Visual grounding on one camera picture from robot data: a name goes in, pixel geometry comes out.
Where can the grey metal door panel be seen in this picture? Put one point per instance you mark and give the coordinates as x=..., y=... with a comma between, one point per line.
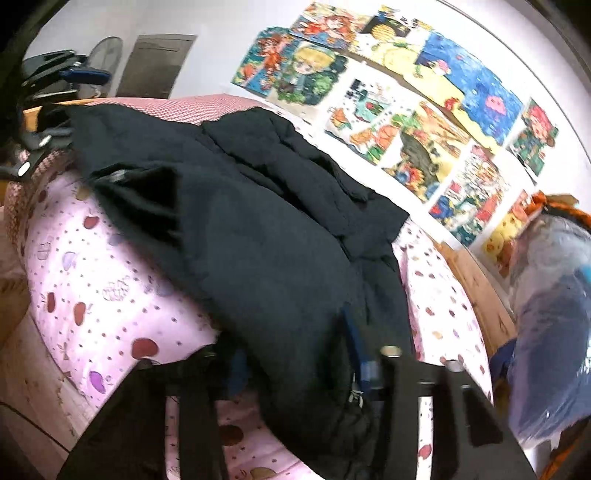
x=154, y=67

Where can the black padded jacket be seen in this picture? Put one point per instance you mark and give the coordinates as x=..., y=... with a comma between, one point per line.
x=254, y=240

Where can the red buildings painting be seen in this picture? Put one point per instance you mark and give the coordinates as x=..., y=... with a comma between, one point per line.
x=471, y=196

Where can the clear plastic bag of clothes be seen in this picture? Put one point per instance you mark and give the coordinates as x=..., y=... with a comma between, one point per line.
x=549, y=323

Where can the blond figure painting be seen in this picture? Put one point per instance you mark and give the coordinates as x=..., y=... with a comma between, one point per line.
x=311, y=74

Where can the yellow moon painting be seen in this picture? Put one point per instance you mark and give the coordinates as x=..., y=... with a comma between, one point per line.
x=392, y=39

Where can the orange-haired girl blue painting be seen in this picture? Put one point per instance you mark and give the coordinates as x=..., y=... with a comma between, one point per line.
x=261, y=62

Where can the white painting with oranges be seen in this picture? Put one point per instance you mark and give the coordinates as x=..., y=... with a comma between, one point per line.
x=364, y=120

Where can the orange cloth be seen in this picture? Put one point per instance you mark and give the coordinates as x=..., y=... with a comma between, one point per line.
x=561, y=205

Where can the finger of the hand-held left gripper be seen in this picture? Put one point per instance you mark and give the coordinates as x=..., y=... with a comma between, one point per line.
x=85, y=74
x=44, y=139

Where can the wide blue sea painting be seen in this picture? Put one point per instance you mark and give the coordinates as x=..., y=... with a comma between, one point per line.
x=471, y=92

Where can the pink fruit print bed sheet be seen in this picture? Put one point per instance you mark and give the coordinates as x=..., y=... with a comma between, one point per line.
x=101, y=295

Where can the flying girl painting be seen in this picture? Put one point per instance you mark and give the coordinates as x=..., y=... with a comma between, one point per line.
x=330, y=25

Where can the orange landscape painting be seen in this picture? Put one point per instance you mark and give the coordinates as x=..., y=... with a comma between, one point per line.
x=425, y=152

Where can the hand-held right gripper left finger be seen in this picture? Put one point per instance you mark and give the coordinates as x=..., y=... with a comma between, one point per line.
x=238, y=374

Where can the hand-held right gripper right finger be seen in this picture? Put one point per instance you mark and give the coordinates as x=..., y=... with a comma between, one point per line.
x=367, y=364

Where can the red-haired figure painting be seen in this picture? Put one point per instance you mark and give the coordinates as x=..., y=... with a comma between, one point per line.
x=533, y=138

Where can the standing fan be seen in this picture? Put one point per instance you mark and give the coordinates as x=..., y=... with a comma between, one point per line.
x=105, y=55

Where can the black plastic crate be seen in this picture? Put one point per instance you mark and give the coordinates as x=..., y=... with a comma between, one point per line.
x=46, y=69

